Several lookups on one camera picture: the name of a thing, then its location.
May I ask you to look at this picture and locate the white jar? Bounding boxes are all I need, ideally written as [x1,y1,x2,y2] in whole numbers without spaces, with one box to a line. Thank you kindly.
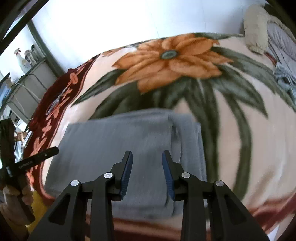
[24,44,38,66]

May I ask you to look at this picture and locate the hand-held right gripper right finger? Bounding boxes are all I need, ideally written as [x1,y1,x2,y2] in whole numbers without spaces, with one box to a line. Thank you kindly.
[161,150,270,241]

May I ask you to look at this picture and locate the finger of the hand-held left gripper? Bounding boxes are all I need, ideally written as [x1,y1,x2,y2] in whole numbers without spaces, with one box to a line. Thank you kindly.
[15,146,60,172]

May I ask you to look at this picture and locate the blue-grey knit cloth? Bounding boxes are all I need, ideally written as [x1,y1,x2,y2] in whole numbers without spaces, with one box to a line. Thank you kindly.
[273,64,296,98]

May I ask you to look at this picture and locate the white cable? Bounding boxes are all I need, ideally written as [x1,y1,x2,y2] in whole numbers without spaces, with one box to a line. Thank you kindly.
[14,83,41,105]

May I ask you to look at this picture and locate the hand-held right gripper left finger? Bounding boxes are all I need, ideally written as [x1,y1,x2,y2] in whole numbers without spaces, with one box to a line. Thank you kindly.
[28,150,134,241]

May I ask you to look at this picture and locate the white spray bottle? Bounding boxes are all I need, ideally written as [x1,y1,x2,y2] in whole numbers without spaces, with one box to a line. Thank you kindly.
[14,47,32,74]

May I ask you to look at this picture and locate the person's left hand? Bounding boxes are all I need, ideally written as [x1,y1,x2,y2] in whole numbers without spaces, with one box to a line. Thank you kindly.
[0,184,34,235]

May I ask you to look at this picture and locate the beige pillow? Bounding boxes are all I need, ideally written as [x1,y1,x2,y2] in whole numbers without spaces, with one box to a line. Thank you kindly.
[243,5,270,55]

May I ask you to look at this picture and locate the grey-blue pants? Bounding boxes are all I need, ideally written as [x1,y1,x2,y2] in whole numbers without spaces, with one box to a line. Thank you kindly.
[44,108,208,219]

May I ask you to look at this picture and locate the floral fleece blanket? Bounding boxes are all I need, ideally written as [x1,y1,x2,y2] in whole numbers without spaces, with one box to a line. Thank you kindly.
[23,32,296,241]

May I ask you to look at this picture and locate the grey quilt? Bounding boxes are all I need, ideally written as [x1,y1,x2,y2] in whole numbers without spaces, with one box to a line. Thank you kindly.
[265,20,296,70]

